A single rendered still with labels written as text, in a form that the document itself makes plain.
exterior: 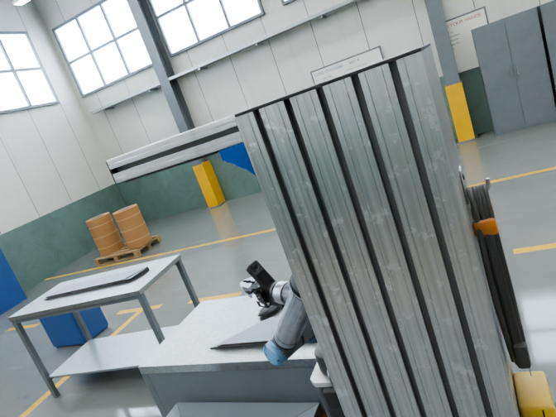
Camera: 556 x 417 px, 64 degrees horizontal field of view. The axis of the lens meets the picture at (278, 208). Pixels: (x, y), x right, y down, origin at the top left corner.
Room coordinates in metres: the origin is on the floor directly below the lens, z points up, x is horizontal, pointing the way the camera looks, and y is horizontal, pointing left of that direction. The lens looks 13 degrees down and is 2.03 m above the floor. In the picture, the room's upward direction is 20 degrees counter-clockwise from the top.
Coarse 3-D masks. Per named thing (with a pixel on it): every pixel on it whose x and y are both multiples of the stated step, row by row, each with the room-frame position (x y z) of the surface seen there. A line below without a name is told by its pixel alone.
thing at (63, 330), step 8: (80, 312) 5.26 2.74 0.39; (88, 312) 5.34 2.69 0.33; (96, 312) 5.44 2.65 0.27; (40, 320) 5.42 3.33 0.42; (48, 320) 5.35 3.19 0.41; (56, 320) 5.29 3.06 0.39; (64, 320) 5.23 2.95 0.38; (72, 320) 5.16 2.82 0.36; (88, 320) 5.30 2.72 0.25; (96, 320) 5.39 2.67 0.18; (104, 320) 5.49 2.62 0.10; (48, 328) 5.39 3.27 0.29; (56, 328) 5.32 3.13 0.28; (64, 328) 5.26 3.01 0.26; (72, 328) 5.20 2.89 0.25; (88, 328) 5.25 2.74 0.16; (96, 328) 5.34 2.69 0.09; (104, 328) 5.48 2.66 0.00; (48, 336) 5.42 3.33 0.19; (56, 336) 5.35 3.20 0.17; (64, 336) 5.29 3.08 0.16; (72, 336) 5.23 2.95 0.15; (80, 336) 5.16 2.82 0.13; (56, 344) 5.39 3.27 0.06; (64, 344) 5.33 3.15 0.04; (72, 344) 5.26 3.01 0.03
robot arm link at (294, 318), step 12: (288, 300) 1.07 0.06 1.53; (300, 300) 1.03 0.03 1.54; (288, 312) 1.08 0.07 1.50; (300, 312) 1.05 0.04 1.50; (288, 324) 1.09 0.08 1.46; (300, 324) 1.08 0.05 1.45; (276, 336) 1.16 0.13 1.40; (288, 336) 1.12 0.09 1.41; (300, 336) 1.14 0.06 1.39; (264, 348) 1.19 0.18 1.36; (276, 348) 1.16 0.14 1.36; (288, 348) 1.15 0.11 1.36; (276, 360) 1.16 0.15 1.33
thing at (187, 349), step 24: (192, 312) 2.41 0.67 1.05; (216, 312) 2.29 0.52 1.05; (240, 312) 2.18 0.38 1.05; (168, 336) 2.21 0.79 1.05; (192, 336) 2.11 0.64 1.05; (216, 336) 2.01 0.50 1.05; (168, 360) 1.95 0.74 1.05; (192, 360) 1.87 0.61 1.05; (216, 360) 1.79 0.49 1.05; (240, 360) 1.72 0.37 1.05; (264, 360) 1.65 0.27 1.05; (288, 360) 1.60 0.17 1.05; (312, 360) 1.55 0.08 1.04
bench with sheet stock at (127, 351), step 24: (144, 264) 4.24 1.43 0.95; (168, 264) 3.94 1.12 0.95; (72, 288) 4.18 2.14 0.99; (96, 288) 3.98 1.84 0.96; (120, 288) 3.73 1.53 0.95; (144, 288) 3.55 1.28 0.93; (192, 288) 4.11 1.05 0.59; (24, 312) 4.09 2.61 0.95; (48, 312) 3.90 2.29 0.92; (72, 312) 4.70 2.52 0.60; (144, 312) 3.52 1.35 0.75; (24, 336) 4.10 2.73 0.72; (120, 336) 4.48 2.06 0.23; (144, 336) 4.26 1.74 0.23; (72, 360) 4.31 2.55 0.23; (96, 360) 4.10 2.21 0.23; (120, 360) 3.91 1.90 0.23; (144, 360) 3.74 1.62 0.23; (48, 384) 4.09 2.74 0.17
